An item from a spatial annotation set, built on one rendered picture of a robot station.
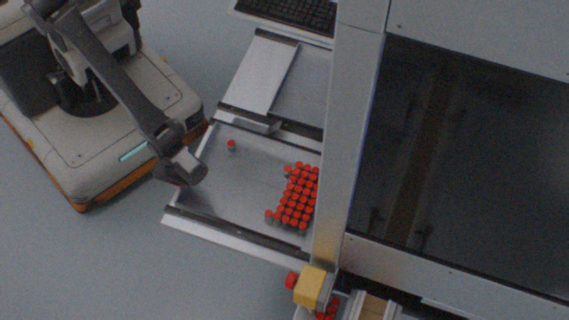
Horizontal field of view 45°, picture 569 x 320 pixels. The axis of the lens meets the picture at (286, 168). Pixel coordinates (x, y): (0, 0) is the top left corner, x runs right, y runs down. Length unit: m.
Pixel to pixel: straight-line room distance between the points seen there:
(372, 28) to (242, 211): 0.97
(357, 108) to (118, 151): 1.70
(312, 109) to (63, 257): 1.27
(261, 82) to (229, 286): 0.93
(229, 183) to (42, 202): 1.26
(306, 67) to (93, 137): 0.99
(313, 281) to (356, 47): 0.73
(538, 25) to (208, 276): 2.01
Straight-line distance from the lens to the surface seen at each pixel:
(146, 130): 1.55
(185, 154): 1.60
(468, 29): 0.86
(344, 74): 0.98
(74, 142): 2.69
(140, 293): 2.67
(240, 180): 1.82
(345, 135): 1.10
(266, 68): 2.02
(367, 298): 1.65
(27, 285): 2.79
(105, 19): 2.23
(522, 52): 0.87
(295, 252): 1.71
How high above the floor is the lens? 2.47
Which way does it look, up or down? 60 degrees down
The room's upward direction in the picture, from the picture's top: 1 degrees clockwise
